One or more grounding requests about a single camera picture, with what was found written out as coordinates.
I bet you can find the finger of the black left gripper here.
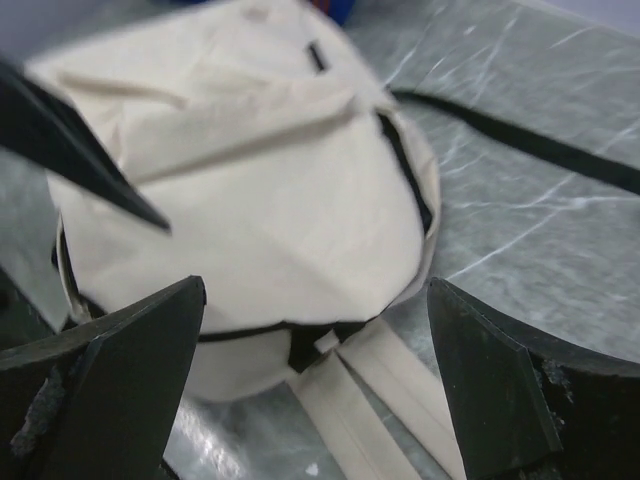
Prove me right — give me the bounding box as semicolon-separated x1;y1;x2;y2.
1;58;171;232

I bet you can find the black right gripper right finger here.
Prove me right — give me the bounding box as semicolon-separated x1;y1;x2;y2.
427;278;639;479

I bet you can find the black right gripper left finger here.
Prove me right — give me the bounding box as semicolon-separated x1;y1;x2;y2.
1;276;206;479

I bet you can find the cream canvas backpack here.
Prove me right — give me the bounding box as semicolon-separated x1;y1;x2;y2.
24;0;640;480

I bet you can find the blue plastic basket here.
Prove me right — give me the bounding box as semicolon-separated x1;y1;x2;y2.
310;0;356;26

